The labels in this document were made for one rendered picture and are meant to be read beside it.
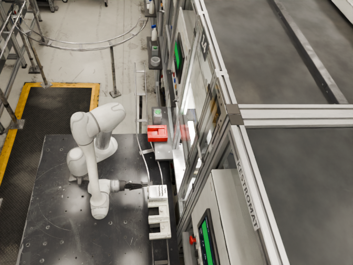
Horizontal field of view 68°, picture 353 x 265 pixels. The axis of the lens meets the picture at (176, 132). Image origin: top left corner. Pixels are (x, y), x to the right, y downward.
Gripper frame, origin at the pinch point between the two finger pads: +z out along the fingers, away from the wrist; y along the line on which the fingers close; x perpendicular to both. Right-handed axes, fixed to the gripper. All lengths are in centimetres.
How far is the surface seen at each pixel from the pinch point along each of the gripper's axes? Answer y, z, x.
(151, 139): 6.4, 4.6, 35.1
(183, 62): 82, 19, 35
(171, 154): 3.2, 19.5, 22.4
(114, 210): -19.8, -24.4, -10.4
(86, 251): -20, -42, -38
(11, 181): -87, -133, 52
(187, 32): 94, 22, 46
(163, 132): 7.3, 14.6, 40.8
